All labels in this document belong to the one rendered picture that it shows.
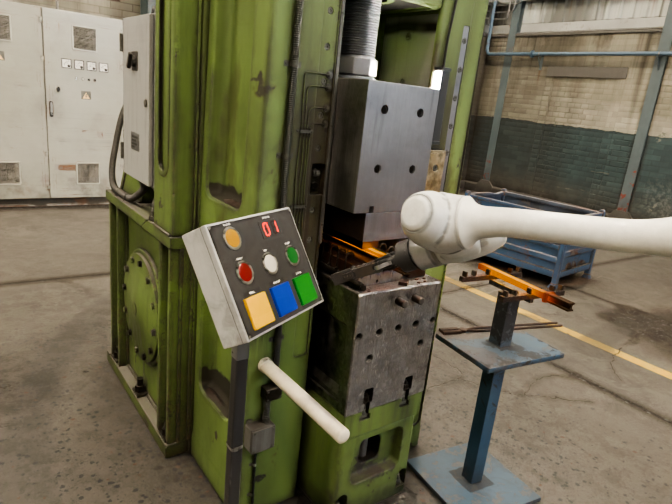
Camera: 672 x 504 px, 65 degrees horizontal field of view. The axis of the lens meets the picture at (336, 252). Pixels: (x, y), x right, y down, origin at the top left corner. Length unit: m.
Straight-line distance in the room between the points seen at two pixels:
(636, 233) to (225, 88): 1.37
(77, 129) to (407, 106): 5.37
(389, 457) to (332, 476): 0.29
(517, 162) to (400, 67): 8.57
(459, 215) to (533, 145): 9.44
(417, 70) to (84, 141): 5.19
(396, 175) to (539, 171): 8.69
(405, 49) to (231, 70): 0.65
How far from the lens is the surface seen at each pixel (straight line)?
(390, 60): 2.17
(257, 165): 1.61
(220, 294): 1.22
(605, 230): 1.06
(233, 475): 1.68
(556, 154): 10.19
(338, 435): 1.51
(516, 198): 6.33
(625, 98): 9.71
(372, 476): 2.17
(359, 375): 1.83
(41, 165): 6.73
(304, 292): 1.40
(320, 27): 1.68
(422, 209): 0.98
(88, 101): 6.74
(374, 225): 1.71
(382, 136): 1.67
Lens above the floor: 1.50
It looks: 16 degrees down
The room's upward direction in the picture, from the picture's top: 6 degrees clockwise
